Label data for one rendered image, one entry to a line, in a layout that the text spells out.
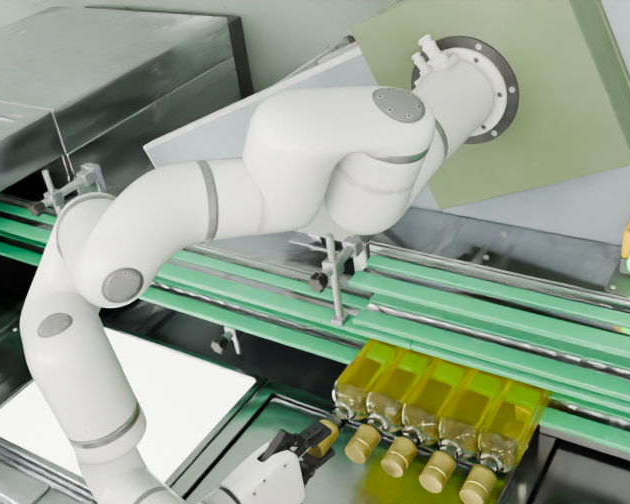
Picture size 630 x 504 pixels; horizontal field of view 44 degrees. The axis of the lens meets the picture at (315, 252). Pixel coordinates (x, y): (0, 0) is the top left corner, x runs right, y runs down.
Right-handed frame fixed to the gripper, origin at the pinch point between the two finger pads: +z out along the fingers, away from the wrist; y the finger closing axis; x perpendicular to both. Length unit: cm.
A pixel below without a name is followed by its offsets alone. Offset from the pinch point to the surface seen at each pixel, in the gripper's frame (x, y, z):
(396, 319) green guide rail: 4.4, 6.4, 22.6
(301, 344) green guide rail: 21.2, -2.9, 15.7
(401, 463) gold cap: -12.1, 1.0, 4.6
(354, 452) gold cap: -5.5, 0.5, 2.2
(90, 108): 102, 19, 26
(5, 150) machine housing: 96, 20, 2
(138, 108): 106, 13, 40
